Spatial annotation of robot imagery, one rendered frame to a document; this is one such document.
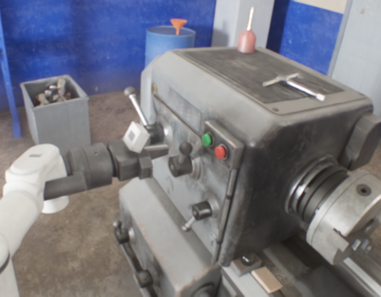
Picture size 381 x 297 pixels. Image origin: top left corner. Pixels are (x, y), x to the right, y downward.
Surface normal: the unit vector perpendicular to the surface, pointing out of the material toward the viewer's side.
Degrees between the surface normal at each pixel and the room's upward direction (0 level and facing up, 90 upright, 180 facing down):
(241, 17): 90
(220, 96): 45
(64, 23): 90
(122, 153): 0
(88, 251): 0
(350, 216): 51
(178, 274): 32
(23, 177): 37
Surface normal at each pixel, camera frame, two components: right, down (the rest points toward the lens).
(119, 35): 0.50, 0.51
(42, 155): 0.00, -0.91
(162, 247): -0.38, -0.60
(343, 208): -0.58, -0.41
